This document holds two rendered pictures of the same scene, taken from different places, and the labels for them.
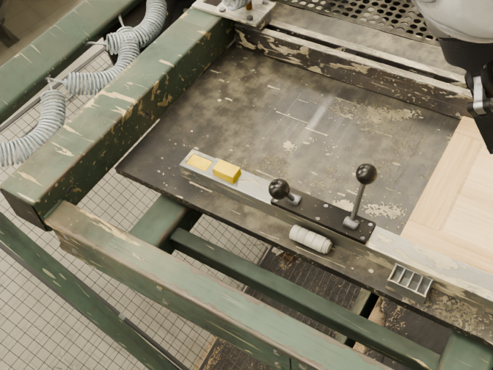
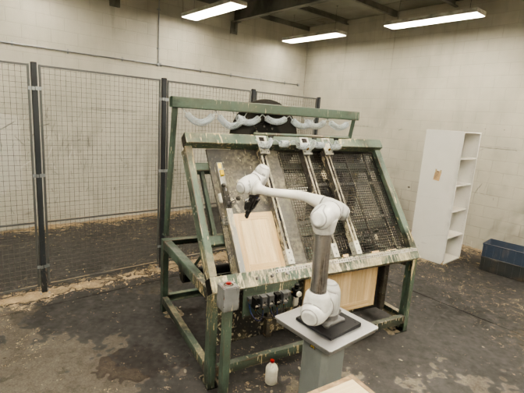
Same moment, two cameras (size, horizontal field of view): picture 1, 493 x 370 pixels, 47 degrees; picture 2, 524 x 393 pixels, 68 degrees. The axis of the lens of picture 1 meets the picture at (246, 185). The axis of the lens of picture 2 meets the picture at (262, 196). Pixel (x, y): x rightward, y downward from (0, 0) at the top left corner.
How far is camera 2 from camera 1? 2.13 m
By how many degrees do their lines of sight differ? 3
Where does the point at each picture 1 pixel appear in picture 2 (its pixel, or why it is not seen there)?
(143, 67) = (231, 137)
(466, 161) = (260, 217)
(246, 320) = (196, 196)
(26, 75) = (212, 106)
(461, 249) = (238, 226)
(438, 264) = (231, 222)
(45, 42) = (224, 103)
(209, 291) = (196, 186)
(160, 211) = (203, 165)
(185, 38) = (246, 140)
